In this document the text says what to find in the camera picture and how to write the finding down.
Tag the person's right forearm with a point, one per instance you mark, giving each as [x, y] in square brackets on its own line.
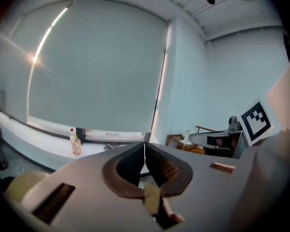
[286, 98]

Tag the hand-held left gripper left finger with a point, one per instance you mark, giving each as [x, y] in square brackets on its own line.
[129, 168]

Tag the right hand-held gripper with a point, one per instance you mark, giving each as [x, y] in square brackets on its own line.
[256, 122]

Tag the narrow grey roller blind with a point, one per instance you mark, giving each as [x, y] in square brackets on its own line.
[17, 64]

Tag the small dark grey object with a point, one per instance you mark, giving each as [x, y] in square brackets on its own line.
[110, 146]

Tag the cream rounded object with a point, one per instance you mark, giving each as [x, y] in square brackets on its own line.
[24, 184]

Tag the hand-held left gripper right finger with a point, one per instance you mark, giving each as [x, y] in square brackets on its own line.
[163, 169]

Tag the green-capped plastic bottle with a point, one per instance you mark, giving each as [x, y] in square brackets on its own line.
[76, 147]

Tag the wooden picture frame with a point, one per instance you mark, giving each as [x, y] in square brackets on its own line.
[195, 150]

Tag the large grey roller blind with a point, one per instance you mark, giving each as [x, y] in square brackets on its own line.
[99, 69]

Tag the red-capped plastic bottle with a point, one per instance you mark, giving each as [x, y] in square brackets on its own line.
[72, 132]

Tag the gripper-mounted grey fisheye camera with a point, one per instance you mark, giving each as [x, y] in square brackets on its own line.
[234, 123]

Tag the white window sill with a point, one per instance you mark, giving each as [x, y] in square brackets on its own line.
[46, 139]

